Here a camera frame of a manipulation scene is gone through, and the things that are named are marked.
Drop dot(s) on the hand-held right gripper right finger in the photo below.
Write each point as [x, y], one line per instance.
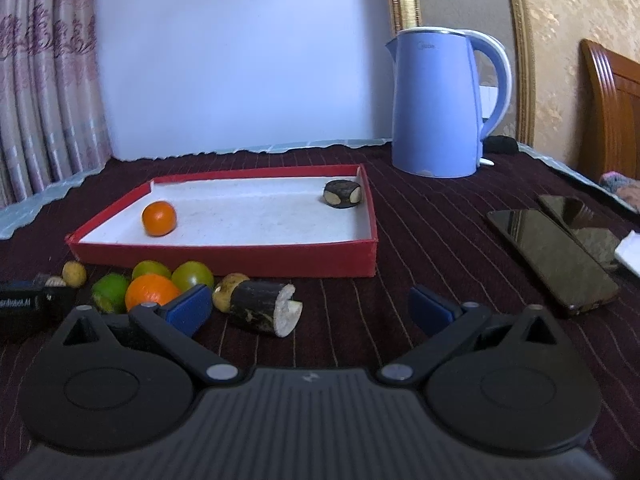
[429, 310]

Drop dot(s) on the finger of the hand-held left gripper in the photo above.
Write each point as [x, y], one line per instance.
[61, 302]

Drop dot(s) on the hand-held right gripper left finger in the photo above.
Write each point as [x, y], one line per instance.
[189, 310]

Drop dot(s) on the tan longan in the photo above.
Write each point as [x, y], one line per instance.
[74, 274]
[226, 292]

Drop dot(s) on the green tangerine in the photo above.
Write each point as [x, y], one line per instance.
[194, 275]

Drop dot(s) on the orange tangerine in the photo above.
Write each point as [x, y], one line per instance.
[159, 218]
[150, 292]

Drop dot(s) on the green lime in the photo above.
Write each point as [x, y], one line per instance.
[111, 294]

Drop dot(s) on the yellow-green tangerine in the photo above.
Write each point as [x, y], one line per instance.
[150, 267]

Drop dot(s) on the red cardboard box tray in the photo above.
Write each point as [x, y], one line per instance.
[250, 215]

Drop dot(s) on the dark red striped tablecloth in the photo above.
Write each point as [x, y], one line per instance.
[425, 240]

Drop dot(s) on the black smartphone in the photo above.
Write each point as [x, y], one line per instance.
[555, 255]
[582, 220]

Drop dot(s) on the small black object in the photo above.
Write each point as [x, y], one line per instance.
[501, 144]

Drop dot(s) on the blue electric kettle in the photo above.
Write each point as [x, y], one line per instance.
[435, 105]

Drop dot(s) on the white paper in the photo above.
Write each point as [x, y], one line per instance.
[632, 254]

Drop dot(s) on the pink patterned curtain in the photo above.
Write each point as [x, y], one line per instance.
[40, 85]

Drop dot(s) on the wooden headboard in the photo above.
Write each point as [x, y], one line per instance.
[610, 110]

